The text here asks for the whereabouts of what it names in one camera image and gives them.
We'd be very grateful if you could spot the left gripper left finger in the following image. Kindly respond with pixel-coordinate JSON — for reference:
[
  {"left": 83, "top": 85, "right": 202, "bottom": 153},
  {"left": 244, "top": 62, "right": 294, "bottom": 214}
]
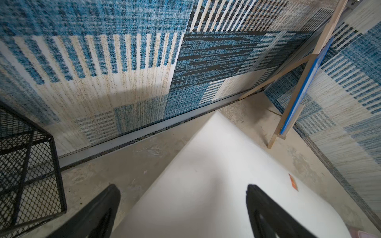
[{"left": 48, "top": 184, "right": 121, "bottom": 238}]

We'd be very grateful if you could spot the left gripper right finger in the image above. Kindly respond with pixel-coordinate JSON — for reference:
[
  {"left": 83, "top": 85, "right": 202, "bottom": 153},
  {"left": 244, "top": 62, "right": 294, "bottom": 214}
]
[{"left": 246, "top": 184, "right": 314, "bottom": 238}]

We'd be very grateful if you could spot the white round drawer cabinet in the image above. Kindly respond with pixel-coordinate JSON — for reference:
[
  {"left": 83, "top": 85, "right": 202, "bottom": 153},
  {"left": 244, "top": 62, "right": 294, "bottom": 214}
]
[{"left": 112, "top": 112, "right": 350, "bottom": 238}]

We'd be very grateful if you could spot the pink case left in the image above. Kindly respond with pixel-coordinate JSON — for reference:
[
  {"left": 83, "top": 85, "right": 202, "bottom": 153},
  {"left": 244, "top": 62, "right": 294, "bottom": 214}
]
[{"left": 349, "top": 228, "right": 378, "bottom": 238}]

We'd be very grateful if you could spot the white board on easel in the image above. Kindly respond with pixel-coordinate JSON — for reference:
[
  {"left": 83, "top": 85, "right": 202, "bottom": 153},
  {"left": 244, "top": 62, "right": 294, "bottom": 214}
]
[{"left": 239, "top": 1, "right": 347, "bottom": 149}]

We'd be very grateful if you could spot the black wire shelf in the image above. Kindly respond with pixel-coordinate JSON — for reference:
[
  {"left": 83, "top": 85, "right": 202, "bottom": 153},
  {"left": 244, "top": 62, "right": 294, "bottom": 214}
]
[{"left": 1, "top": 102, "right": 67, "bottom": 238}]

